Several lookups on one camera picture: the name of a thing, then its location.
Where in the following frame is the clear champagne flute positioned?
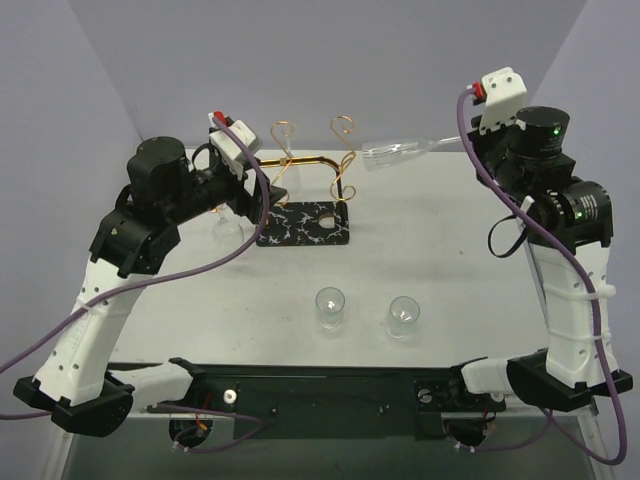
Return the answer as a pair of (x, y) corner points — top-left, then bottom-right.
(362, 136), (461, 171)
(284, 137), (306, 201)

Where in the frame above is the short clear glass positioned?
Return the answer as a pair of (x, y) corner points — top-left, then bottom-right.
(315, 287), (346, 330)
(387, 296), (421, 339)

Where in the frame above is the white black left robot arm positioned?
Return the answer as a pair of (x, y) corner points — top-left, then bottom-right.
(14, 131), (285, 437)

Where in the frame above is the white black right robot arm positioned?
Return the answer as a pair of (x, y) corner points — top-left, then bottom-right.
(446, 106), (633, 412)

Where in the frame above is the gold wine glass rack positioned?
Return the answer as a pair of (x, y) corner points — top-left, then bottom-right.
(256, 115), (357, 248)

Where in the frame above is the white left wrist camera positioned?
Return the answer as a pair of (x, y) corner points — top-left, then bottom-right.
(208, 112), (263, 180)

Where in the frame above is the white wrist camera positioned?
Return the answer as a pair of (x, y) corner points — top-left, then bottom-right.
(208, 112), (263, 180)
(472, 67), (528, 135)

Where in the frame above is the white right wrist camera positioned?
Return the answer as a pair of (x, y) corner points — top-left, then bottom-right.
(472, 67), (528, 135)

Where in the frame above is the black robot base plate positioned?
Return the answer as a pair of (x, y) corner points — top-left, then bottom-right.
(155, 365), (506, 440)

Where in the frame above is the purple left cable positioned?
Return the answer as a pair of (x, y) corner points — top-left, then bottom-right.
(0, 112), (274, 454)

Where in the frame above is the aluminium table frame rail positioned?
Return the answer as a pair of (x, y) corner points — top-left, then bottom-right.
(540, 403), (599, 417)

